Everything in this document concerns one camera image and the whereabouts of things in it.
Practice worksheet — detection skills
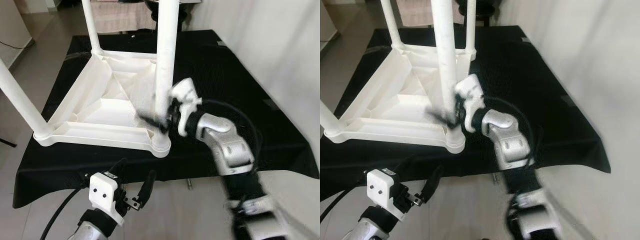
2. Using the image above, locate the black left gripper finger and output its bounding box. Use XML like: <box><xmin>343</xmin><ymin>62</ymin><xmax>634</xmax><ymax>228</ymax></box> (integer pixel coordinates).
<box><xmin>422</xmin><ymin>166</ymin><xmax>445</xmax><ymax>203</ymax></box>
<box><xmin>107</xmin><ymin>159</ymin><xmax>128</xmax><ymax>176</ymax></box>
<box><xmin>392</xmin><ymin>156</ymin><xmax>417</xmax><ymax>174</ymax></box>
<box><xmin>140</xmin><ymin>171</ymin><xmax>157</xmax><ymax>206</ymax></box>

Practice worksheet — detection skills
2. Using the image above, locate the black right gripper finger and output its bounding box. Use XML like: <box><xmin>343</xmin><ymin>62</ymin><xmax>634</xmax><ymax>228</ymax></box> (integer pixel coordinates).
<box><xmin>427</xmin><ymin>107</ymin><xmax>458</xmax><ymax>129</ymax></box>
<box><xmin>137</xmin><ymin>112</ymin><xmax>171</xmax><ymax>133</ymax></box>

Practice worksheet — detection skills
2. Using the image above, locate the white plastic table top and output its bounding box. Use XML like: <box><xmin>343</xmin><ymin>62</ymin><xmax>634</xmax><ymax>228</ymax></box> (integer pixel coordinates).
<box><xmin>32</xmin><ymin>47</ymin><xmax>173</xmax><ymax>158</ymax></box>
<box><xmin>322</xmin><ymin>42</ymin><xmax>473</xmax><ymax>154</ymax></box>

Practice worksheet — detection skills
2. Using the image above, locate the black tablecloth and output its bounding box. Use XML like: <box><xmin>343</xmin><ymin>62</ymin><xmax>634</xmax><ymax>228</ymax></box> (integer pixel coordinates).
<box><xmin>12</xmin><ymin>29</ymin><xmax>321</xmax><ymax>208</ymax></box>
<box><xmin>320</xmin><ymin>26</ymin><xmax>612</xmax><ymax>202</ymax></box>

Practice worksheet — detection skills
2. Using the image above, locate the checkered cloth covered table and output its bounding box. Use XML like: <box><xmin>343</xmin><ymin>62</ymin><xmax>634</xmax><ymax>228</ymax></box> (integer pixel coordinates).
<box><xmin>397</xmin><ymin>0</ymin><xmax>463</xmax><ymax>27</ymax></box>

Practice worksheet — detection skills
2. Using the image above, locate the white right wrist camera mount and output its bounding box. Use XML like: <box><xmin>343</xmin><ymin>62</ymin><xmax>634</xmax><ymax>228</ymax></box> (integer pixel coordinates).
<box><xmin>455</xmin><ymin>74</ymin><xmax>486</xmax><ymax>133</ymax></box>
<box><xmin>170</xmin><ymin>77</ymin><xmax>203</xmax><ymax>137</ymax></box>

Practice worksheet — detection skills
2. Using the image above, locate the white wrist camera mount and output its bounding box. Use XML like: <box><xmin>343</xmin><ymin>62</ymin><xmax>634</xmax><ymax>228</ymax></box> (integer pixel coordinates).
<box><xmin>366</xmin><ymin>169</ymin><xmax>406</xmax><ymax>221</ymax></box>
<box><xmin>455</xmin><ymin>74</ymin><xmax>486</xmax><ymax>133</ymax></box>
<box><xmin>89</xmin><ymin>171</ymin><xmax>126</xmax><ymax>226</ymax></box>
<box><xmin>170</xmin><ymin>77</ymin><xmax>203</xmax><ymax>137</ymax></box>

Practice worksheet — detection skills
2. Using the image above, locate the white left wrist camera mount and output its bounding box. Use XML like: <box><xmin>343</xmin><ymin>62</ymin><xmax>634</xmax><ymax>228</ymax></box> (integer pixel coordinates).
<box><xmin>366</xmin><ymin>169</ymin><xmax>406</xmax><ymax>221</ymax></box>
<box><xmin>89</xmin><ymin>171</ymin><xmax>126</xmax><ymax>226</ymax></box>

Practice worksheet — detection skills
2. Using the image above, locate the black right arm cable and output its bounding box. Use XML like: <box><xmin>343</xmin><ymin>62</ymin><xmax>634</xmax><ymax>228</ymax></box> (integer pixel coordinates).
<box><xmin>487</xmin><ymin>97</ymin><xmax>545</xmax><ymax>166</ymax></box>
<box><xmin>200</xmin><ymin>99</ymin><xmax>263</xmax><ymax>166</ymax></box>

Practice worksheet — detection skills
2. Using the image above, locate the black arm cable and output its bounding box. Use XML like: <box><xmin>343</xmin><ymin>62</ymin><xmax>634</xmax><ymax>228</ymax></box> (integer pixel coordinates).
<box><xmin>487</xmin><ymin>97</ymin><xmax>545</xmax><ymax>166</ymax></box>
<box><xmin>200</xmin><ymin>99</ymin><xmax>263</xmax><ymax>166</ymax></box>
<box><xmin>320</xmin><ymin>185</ymin><xmax>371</xmax><ymax>223</ymax></box>
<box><xmin>41</xmin><ymin>187</ymin><xmax>91</xmax><ymax>240</ymax></box>

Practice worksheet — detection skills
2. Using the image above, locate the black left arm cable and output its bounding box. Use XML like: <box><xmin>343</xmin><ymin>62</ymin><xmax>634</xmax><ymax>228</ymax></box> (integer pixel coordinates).
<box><xmin>320</xmin><ymin>185</ymin><xmax>371</xmax><ymax>223</ymax></box>
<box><xmin>41</xmin><ymin>187</ymin><xmax>91</xmax><ymax>240</ymax></box>

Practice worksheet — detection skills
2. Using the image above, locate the black wall cable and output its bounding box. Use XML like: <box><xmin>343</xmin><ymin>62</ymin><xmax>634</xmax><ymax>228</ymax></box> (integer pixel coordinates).
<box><xmin>0</xmin><ymin>39</ymin><xmax>36</xmax><ymax>50</ymax></box>

